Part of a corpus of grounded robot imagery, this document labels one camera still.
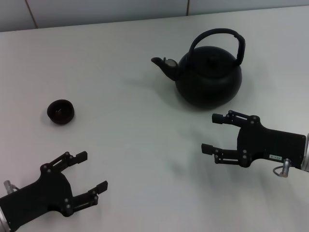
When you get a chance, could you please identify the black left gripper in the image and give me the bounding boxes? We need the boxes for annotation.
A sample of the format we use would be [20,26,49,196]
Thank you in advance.
[0,151,109,232]

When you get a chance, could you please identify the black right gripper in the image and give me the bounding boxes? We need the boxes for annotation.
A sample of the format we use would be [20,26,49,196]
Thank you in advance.
[201,110,307,170]

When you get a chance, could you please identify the black cast iron teapot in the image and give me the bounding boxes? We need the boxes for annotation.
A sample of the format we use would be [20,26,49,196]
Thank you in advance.
[151,28,247,111]

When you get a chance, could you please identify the small dark teacup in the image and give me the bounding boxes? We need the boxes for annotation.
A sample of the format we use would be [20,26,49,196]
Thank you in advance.
[46,99,75,126]

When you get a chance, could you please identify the right gripper cable connector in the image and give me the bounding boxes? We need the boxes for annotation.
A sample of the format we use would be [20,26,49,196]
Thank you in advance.
[272,158,292,178]

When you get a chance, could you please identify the gripper cable connector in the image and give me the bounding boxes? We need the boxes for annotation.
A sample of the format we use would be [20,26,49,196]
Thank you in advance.
[272,158,292,178]
[3,180,20,194]

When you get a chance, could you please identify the left gripper cable connector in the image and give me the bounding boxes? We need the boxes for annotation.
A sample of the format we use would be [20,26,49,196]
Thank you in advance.
[3,180,20,194]

